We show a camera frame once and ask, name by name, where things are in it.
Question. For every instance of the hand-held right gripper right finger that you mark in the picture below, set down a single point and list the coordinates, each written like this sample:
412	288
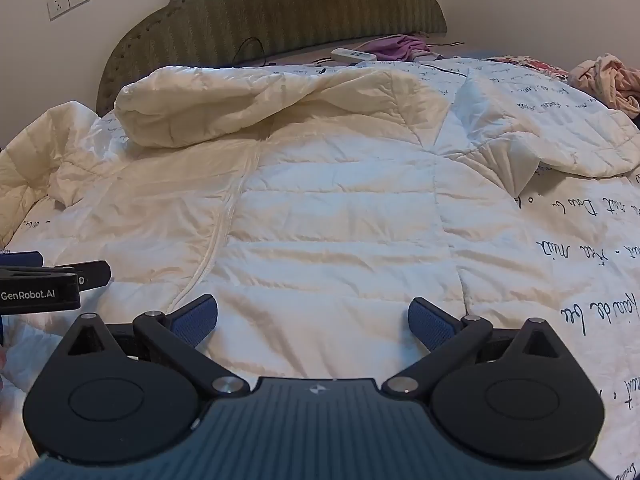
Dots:
430	322

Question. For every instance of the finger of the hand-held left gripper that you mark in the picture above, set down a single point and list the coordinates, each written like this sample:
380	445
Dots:
20	260
95	272

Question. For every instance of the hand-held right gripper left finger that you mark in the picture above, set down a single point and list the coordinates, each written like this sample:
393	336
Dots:
196	321

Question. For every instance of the white puffer jacket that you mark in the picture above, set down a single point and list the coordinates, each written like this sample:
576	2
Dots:
325	210

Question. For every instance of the white script-printed quilt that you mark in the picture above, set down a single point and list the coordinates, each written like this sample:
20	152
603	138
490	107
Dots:
575	270

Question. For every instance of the grey cloth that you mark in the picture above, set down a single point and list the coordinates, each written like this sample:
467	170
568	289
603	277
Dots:
430	54

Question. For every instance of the floral printed cloth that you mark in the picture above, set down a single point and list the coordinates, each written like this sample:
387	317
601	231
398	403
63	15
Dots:
530	66

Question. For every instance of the white power strip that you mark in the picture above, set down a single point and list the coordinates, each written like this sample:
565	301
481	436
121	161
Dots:
352	55

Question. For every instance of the purple cloth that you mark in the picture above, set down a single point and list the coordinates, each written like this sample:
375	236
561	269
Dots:
397	46

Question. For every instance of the grey bed sheet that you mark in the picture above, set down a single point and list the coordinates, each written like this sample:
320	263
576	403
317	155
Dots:
300	54

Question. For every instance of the pink crumpled cloth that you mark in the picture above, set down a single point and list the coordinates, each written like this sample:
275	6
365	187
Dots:
612	82

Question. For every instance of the green upholstered headboard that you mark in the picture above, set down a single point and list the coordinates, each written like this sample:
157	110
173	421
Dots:
300	5

